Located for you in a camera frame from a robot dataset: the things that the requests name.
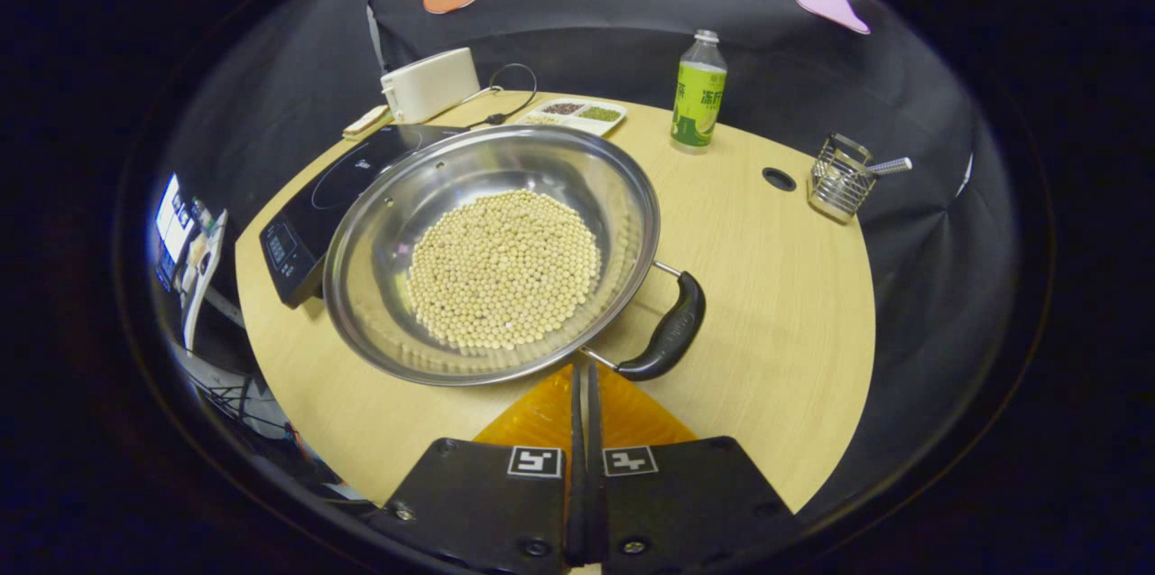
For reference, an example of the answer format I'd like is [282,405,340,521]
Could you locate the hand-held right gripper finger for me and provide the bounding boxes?
[587,365,804,574]
[383,365,587,571]

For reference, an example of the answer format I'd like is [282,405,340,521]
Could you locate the pile of soybeans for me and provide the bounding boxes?
[406,189,603,352]

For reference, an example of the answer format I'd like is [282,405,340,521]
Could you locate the stainless steel pot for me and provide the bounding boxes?
[322,124,707,388]

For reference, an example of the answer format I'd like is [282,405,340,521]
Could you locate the black induction cooktop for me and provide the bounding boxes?
[259,124,470,310]

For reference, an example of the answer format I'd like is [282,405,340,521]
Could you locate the white divided bean dish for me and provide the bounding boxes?
[516,97,627,138]

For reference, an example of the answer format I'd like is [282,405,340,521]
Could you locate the green label drink bottle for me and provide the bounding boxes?
[670,29,728,154]

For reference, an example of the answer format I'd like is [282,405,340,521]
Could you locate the bread slice on small plate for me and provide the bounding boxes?
[342,105,394,141]

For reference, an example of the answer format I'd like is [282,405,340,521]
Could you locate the white toaster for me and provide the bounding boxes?
[380,47,482,125]

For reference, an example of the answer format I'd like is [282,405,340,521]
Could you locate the black backdrop cloth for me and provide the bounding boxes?
[153,0,1021,522]

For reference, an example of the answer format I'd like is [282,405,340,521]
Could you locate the metal spoon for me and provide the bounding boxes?
[848,156,913,179]

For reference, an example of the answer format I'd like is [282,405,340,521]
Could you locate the lit computer screen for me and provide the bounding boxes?
[153,173,226,350]

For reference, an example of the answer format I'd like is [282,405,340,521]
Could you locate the black power cable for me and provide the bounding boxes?
[460,63,539,129]

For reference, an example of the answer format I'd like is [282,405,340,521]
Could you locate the metal wire utensil holder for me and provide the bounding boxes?
[808,134,878,225]

